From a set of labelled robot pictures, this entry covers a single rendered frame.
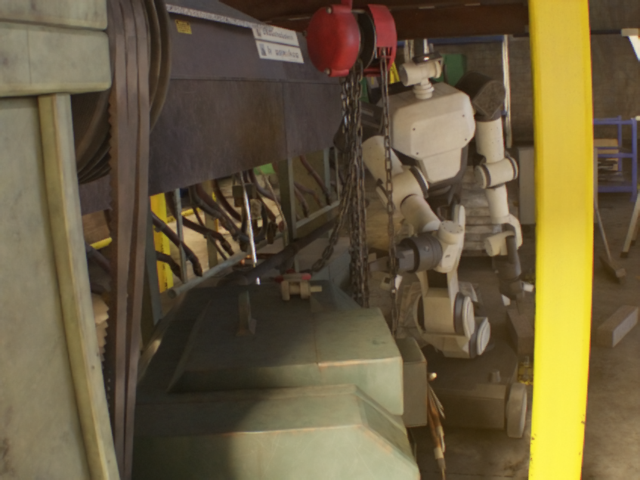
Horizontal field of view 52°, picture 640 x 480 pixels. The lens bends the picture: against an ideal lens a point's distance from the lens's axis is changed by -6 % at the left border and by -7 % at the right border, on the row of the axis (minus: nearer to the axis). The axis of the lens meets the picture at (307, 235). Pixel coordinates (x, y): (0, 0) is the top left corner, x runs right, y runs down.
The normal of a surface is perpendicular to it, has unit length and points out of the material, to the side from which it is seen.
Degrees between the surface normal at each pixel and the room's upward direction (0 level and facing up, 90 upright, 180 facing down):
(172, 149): 90
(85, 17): 90
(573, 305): 90
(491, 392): 45
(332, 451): 90
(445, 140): 105
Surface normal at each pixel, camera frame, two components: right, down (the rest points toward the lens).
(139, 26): 0.94, -0.06
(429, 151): 0.28, 0.41
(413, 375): 0.03, 0.18
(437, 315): -0.38, 0.30
